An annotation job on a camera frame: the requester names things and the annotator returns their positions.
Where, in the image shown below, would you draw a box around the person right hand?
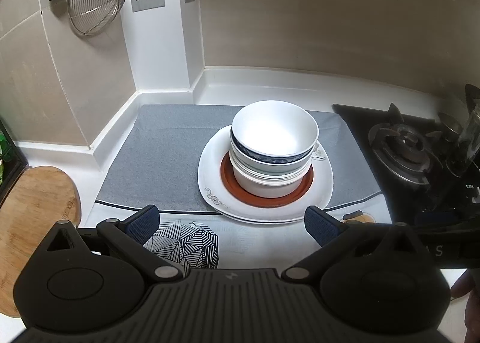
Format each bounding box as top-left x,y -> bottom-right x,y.
451,270 -> 480,343

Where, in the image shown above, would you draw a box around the glass jar on stove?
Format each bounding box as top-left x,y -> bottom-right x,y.
456,99 -> 479,166

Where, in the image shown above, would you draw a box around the grey dish mat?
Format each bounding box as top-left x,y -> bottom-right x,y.
96,104 -> 381,213

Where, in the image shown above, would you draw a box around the light blue ceramic bowl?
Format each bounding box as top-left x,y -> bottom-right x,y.
230,141 -> 312,177

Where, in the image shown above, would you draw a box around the brown round plate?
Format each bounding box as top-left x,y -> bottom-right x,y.
220,153 -> 314,209

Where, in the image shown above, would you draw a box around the cream bowls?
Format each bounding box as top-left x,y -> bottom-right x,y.
229,150 -> 313,199

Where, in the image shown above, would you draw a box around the black gas stove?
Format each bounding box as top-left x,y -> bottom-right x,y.
331,84 -> 480,231

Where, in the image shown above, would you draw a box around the black wire rack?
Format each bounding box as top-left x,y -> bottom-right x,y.
0,122 -> 28,205

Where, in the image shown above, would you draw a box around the white bowl blue pattern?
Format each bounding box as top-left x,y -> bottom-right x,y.
231,100 -> 319,164

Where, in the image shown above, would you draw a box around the wooden cutting board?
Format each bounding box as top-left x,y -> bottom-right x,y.
1,166 -> 81,318

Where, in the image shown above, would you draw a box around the large white floral plate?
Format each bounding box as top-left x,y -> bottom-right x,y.
198,127 -> 334,224

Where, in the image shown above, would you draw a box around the green yellow package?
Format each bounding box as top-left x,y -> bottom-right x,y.
0,133 -> 10,182

